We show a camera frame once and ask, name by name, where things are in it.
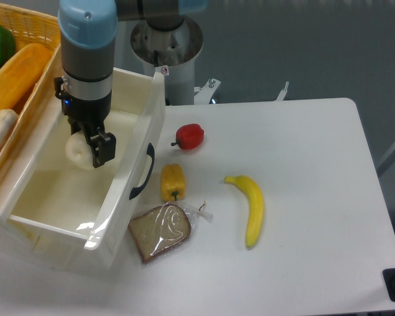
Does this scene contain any orange baguette loaf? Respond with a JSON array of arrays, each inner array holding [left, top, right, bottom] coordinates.
[[0, 43, 51, 110]]

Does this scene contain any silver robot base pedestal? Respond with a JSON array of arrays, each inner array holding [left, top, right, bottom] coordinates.
[[130, 16, 203, 105]]

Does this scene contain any yellow bell pepper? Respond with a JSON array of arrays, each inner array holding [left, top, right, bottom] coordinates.
[[160, 163, 186, 202]]

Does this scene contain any yellow wicker basket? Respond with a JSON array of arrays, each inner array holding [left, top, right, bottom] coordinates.
[[0, 3, 61, 178]]

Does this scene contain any black drawer handle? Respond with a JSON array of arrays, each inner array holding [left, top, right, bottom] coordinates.
[[129, 142, 155, 200]]

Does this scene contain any white drawer cabinet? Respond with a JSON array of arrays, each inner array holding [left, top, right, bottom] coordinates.
[[0, 41, 96, 274]]

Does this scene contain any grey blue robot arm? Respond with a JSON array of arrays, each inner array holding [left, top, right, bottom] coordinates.
[[54, 1, 208, 168]]

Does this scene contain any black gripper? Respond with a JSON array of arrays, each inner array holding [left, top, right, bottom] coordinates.
[[54, 76, 116, 168]]

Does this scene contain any bagged brown bread slice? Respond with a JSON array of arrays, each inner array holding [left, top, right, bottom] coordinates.
[[128, 201, 214, 265]]

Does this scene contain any red bell pepper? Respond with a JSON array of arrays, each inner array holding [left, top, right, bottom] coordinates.
[[171, 123, 204, 150]]

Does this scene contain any white drawer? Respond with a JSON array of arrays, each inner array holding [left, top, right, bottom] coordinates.
[[12, 69, 165, 268]]

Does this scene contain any white metal bracket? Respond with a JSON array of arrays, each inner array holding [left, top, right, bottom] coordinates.
[[194, 78, 221, 105]]

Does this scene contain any yellow banana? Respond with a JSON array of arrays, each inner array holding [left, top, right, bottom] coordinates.
[[224, 175, 265, 249]]

